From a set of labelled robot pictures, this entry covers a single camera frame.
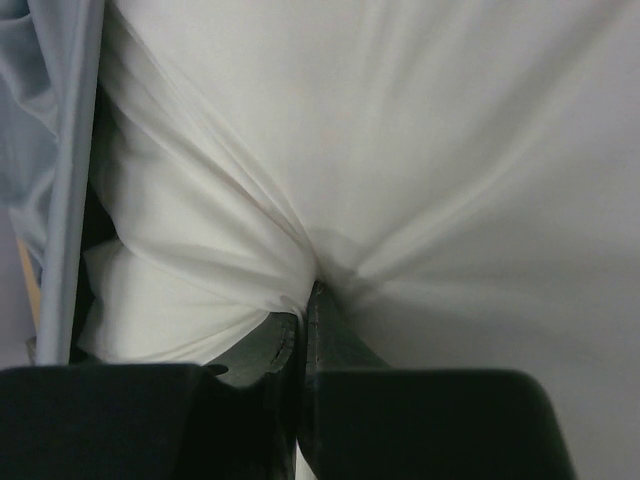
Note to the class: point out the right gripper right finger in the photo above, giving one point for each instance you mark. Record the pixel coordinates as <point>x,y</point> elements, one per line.
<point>331,344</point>

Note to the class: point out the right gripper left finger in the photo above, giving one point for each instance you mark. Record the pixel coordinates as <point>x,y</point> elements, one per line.
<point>268,353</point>

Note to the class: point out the white pillow yellow edge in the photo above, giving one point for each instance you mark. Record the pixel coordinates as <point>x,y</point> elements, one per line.
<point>464,175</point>

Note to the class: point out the grey pillowcase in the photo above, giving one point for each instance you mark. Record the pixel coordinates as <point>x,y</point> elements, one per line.
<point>49,69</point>

